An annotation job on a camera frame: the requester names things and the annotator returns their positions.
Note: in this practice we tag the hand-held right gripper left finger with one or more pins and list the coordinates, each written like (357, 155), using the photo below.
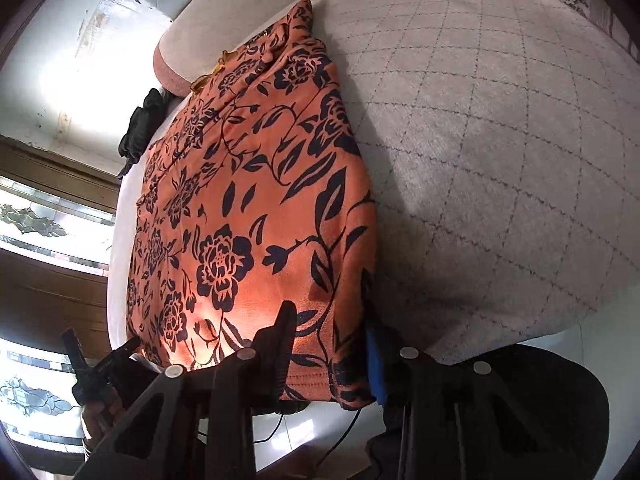
(280, 340)

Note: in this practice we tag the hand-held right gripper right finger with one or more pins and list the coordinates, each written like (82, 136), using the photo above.
(377, 370)

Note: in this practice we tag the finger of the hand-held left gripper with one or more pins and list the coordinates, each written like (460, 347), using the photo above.
(74, 352)
(117, 357)

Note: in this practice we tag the orange black floral garment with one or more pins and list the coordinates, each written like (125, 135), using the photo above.
(250, 185)

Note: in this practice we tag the person's left hand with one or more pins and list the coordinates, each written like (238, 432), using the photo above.
(100, 425)

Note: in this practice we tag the wooden window with patterned glass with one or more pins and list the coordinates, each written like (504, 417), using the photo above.
(45, 220)

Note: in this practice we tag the dark rounded object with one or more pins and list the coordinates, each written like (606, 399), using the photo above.
(565, 410)

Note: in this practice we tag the black crumpled cloth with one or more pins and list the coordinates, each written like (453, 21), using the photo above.
(142, 125)

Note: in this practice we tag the white quilted bed blanket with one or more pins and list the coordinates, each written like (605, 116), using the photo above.
(475, 135)

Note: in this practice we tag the white pillow with pink edge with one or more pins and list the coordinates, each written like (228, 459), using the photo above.
(200, 45)

